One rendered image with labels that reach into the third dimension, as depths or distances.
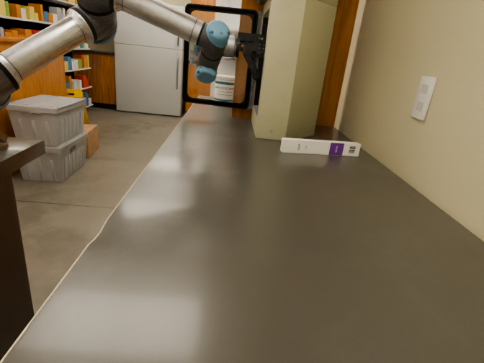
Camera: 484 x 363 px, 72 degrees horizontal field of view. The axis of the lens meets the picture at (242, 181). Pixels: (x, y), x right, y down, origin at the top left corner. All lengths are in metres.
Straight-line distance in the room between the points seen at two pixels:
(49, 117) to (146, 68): 3.35
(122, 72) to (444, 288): 6.10
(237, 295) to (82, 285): 0.19
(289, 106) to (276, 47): 0.20
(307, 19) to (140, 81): 5.24
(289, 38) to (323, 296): 0.91
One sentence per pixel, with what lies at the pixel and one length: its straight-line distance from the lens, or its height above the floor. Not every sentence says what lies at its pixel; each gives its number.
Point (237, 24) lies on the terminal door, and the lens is 1.52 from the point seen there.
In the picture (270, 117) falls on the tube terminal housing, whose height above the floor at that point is 1.02.
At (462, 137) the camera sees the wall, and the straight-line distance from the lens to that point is 0.92.
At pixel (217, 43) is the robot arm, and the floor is 1.24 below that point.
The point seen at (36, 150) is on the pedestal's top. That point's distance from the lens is 1.08.
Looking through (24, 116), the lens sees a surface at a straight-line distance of 3.24.
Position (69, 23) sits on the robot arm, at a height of 1.26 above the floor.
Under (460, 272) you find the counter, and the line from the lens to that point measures 0.65.
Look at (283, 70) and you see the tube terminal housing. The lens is 1.21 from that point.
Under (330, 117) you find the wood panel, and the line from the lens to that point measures 1.66.
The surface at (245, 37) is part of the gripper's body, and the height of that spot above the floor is 1.28.
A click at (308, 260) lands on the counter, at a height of 0.94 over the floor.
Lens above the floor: 1.23
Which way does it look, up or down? 21 degrees down
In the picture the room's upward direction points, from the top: 6 degrees clockwise
